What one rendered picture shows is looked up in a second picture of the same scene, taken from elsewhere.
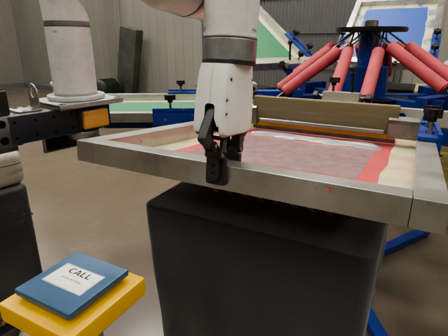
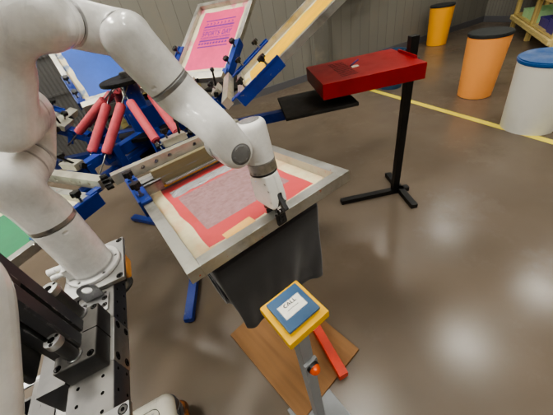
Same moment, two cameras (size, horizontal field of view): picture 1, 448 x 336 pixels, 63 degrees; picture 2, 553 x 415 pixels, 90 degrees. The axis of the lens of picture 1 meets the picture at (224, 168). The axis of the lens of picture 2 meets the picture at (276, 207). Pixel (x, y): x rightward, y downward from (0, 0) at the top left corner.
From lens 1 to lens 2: 64 cm
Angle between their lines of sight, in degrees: 53
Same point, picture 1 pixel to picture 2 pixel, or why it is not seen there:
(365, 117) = not seen: hidden behind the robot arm
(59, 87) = (92, 269)
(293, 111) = (183, 166)
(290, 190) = (309, 202)
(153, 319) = (149, 361)
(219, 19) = (267, 154)
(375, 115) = not seen: hidden behind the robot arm
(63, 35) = (74, 229)
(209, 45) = (264, 168)
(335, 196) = (322, 192)
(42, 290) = (296, 319)
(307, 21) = not seen: outside the picture
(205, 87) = (274, 187)
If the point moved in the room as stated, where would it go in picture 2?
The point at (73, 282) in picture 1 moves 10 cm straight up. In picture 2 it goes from (295, 305) to (290, 282)
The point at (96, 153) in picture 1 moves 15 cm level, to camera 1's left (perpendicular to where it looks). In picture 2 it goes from (206, 268) to (167, 321)
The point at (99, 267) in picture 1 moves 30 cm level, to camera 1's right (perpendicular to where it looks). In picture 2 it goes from (286, 294) to (322, 219)
